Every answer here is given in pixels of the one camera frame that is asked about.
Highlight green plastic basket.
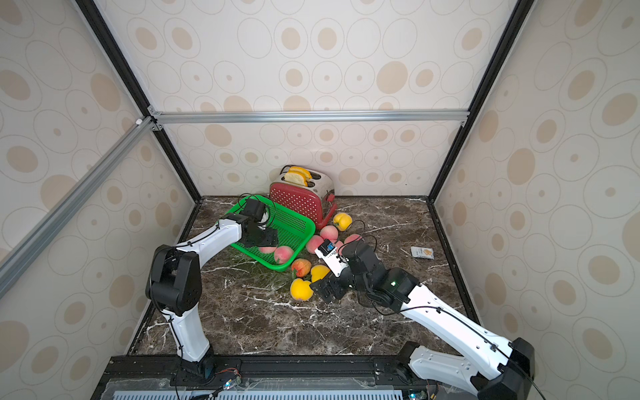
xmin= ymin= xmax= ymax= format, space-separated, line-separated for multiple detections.
xmin=228 ymin=195 xmax=316 ymax=272

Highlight toast slice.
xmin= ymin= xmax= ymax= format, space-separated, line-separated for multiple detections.
xmin=288 ymin=166 xmax=313 ymax=180
xmin=283 ymin=171 xmax=308 ymax=187

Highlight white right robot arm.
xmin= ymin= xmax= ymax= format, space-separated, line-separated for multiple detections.
xmin=311 ymin=239 xmax=535 ymax=399

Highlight black corner frame post left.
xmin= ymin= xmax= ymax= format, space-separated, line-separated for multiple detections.
xmin=74 ymin=0 xmax=203 ymax=203

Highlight toast slice front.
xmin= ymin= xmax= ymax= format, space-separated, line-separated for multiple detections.
xmin=283 ymin=171 xmax=308 ymax=187

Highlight black corner frame post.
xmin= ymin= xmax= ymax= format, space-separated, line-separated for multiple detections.
xmin=74 ymin=0 xmax=203 ymax=203
xmin=428 ymin=0 xmax=535 ymax=204

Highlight yellow peach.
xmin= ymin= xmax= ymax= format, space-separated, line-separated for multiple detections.
xmin=310 ymin=265 xmax=331 ymax=283
xmin=290 ymin=278 xmax=313 ymax=302
xmin=333 ymin=213 xmax=353 ymax=232

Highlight white drycake snack packet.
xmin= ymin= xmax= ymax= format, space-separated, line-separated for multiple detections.
xmin=410 ymin=247 xmax=434 ymax=260

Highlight toast slice back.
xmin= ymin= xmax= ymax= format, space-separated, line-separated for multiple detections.
xmin=288 ymin=166 xmax=313 ymax=180

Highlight pink peach front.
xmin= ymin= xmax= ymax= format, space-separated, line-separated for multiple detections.
xmin=273 ymin=246 xmax=293 ymax=265

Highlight red orange peach with leaf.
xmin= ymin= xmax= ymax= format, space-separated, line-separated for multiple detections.
xmin=291 ymin=258 xmax=312 ymax=278

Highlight pink peach centre cluster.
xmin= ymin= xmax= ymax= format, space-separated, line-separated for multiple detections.
xmin=334 ymin=240 xmax=344 ymax=254

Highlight pink peach right cluster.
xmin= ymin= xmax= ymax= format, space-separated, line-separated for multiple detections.
xmin=344 ymin=233 xmax=362 ymax=244

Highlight red polka dot toaster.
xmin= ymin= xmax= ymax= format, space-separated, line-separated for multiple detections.
xmin=269 ymin=165 xmax=338 ymax=230

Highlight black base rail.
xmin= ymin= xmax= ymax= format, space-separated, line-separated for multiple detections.
xmin=92 ymin=355 xmax=442 ymax=399

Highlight black corner frame post right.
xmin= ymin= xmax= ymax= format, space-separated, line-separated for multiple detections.
xmin=428 ymin=0 xmax=535 ymax=204

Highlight aluminium rail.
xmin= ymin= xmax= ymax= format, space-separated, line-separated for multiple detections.
xmin=153 ymin=109 xmax=469 ymax=124
xmin=1 ymin=116 xmax=153 ymax=296

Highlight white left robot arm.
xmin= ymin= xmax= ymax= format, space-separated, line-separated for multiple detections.
xmin=145 ymin=196 xmax=278 ymax=370

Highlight aluminium rail back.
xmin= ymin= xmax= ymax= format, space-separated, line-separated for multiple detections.
xmin=153 ymin=109 xmax=469 ymax=124

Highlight yellow peach by toaster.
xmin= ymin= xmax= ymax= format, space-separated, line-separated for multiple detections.
xmin=333 ymin=213 xmax=353 ymax=232

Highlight aluminium rail left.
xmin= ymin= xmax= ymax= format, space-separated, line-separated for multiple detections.
xmin=1 ymin=116 xmax=153 ymax=296

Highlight pink peach left cluster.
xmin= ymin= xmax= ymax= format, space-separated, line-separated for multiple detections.
xmin=306 ymin=235 xmax=324 ymax=255

